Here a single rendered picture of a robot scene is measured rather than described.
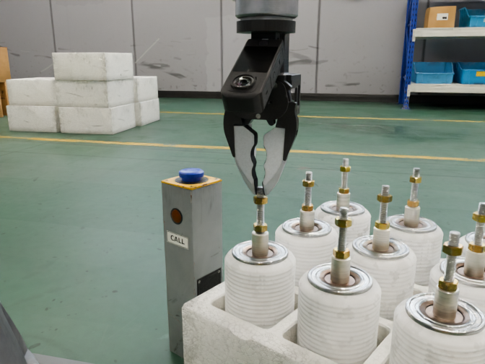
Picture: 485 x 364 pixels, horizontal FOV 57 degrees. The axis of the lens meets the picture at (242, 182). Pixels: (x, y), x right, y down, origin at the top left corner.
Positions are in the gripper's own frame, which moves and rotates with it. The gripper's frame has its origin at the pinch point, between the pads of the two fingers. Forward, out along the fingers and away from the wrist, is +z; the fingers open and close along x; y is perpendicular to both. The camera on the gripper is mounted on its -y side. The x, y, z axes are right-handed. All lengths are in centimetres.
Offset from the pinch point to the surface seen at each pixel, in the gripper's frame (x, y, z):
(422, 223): -21.4, 19.0, 9.3
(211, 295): 6.8, -0.3, 16.5
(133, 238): 52, 52, 35
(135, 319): 29.9, 15.8, 34.6
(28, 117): 228, 203, 25
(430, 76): -51, 449, 2
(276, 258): -2.7, -0.8, 9.2
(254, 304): -0.7, -4.2, 14.4
